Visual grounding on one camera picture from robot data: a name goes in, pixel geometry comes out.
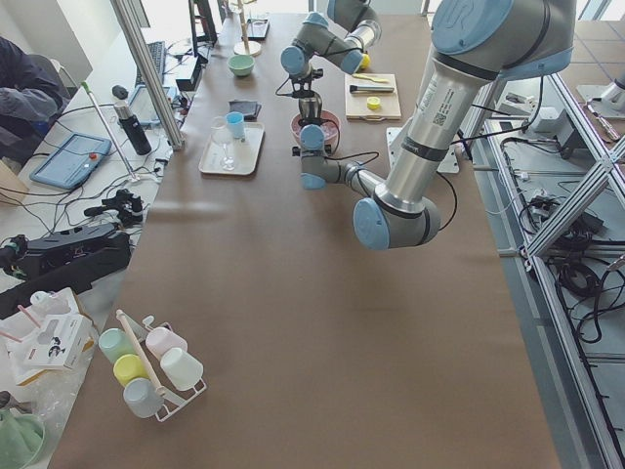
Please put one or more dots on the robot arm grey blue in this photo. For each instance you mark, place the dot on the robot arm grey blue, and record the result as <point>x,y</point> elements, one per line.
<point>342,36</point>
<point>473,44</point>

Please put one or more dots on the grey blue cup on rack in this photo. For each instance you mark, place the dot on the grey blue cup on rack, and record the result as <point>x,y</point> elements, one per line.
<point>140,396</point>

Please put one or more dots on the wooden cutting board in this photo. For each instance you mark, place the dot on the wooden cutting board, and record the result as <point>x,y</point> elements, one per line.
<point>372,96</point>

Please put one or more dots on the yellow plastic knife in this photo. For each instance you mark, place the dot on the yellow plastic knife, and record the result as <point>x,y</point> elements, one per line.
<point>368,77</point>

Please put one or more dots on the person in dark clothes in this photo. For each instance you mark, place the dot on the person in dark clothes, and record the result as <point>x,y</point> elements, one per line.
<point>31,101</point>

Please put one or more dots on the pile of clear ice cubes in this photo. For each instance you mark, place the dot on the pile of clear ice cubes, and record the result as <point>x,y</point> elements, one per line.
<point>330,130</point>

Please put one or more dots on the pink bowl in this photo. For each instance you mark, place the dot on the pink bowl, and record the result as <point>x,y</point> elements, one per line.
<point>326,115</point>

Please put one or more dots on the white cup on rack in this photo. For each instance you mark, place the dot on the white cup on rack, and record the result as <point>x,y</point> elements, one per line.
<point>182,369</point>

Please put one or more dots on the green cup on rack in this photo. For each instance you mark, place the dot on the green cup on rack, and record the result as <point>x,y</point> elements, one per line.
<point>115,344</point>

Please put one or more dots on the grey folded cloth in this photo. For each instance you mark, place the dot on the grey folded cloth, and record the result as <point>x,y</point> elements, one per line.
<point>249,109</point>

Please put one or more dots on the upper whole yellow lemon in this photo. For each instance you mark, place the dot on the upper whole yellow lemon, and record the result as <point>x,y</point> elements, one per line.
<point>365,62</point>

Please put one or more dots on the half lemon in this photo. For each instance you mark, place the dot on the half lemon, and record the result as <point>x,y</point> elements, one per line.
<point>373,103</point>

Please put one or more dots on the steel muddler black tip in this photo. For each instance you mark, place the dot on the steel muddler black tip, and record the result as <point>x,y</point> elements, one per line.
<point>362,89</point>

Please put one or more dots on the green bowl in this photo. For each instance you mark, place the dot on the green bowl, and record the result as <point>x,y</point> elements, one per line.
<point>241,65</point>

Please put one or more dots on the stainless steel ice scoop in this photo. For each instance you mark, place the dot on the stainless steel ice scoop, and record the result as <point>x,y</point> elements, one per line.
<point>310,109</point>

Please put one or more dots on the cream rabbit tray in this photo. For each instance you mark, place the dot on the cream rabbit tray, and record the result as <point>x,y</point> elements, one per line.
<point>245,153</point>

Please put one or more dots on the blue plastic cup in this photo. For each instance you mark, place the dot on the blue plastic cup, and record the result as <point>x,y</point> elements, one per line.
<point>236,124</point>

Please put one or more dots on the white cup rack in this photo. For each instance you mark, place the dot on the white cup rack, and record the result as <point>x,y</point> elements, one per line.
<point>174,400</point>

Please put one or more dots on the aluminium frame post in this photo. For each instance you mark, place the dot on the aluminium frame post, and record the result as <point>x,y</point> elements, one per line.
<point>140,53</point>

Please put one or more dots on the wooden cup tree stand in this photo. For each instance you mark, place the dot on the wooden cup tree stand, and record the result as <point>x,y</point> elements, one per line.
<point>245,46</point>

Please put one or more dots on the pink cup on rack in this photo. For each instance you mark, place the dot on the pink cup on rack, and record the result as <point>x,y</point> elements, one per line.
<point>162,339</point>

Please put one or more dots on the yellow cup on rack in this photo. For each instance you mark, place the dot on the yellow cup on rack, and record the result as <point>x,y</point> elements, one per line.
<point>127,368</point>

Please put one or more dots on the clear wine glass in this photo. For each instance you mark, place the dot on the clear wine glass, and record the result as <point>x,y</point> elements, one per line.
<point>222,137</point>

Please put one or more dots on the blue teach pendant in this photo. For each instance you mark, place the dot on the blue teach pendant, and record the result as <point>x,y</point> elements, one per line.
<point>72,162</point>

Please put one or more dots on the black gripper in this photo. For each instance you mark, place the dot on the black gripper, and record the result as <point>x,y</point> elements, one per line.
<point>311,106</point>

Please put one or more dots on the black water bottle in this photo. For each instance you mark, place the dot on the black water bottle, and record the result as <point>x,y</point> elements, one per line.
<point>132,127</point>

